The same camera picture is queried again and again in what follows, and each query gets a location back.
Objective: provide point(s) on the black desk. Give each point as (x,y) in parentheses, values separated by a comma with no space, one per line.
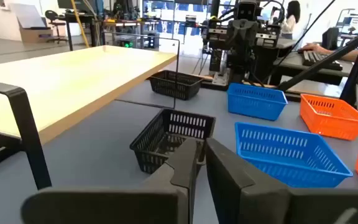
(76,17)

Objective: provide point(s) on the black slotted plastic basket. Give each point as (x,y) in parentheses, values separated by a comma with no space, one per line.
(191,115)
(172,90)

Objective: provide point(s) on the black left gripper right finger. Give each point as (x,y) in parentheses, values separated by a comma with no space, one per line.
(244,199)

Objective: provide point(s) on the person's hand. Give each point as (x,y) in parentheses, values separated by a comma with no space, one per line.
(309,47)

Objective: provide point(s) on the cardboard box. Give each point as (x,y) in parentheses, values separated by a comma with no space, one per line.
(33,35)

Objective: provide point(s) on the black frame strut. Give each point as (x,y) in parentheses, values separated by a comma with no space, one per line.
(294,79)

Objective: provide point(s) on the wooden shelf with black frame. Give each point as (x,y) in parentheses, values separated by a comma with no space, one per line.
(57,84)

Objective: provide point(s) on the person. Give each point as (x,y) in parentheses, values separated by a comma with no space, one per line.
(289,25)

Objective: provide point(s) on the black keyboard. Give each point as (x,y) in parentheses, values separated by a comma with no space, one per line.
(314,59)

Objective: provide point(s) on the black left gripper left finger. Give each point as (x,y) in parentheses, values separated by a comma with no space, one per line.
(120,205)

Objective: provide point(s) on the person's forearm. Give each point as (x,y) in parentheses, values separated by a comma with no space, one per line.
(343,55)

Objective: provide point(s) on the blue slotted plastic basket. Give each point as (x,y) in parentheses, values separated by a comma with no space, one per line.
(291,161)
(253,109)

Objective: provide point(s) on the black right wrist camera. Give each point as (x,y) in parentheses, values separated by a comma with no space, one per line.
(247,11)

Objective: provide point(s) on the white leaning panel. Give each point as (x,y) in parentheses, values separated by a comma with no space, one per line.
(26,15)

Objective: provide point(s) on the green-lit black computer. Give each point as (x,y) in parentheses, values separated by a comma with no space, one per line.
(126,43)

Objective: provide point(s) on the black office chair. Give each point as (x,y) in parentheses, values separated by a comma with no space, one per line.
(52,15)

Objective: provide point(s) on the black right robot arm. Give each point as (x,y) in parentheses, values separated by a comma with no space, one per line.
(241,63)

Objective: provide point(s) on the grey desk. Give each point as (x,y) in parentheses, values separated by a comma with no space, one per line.
(291,65)

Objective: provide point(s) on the black monitor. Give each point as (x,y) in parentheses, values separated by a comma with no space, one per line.
(71,3)

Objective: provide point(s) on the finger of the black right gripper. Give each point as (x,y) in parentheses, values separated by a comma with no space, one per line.
(251,31)
(236,31)

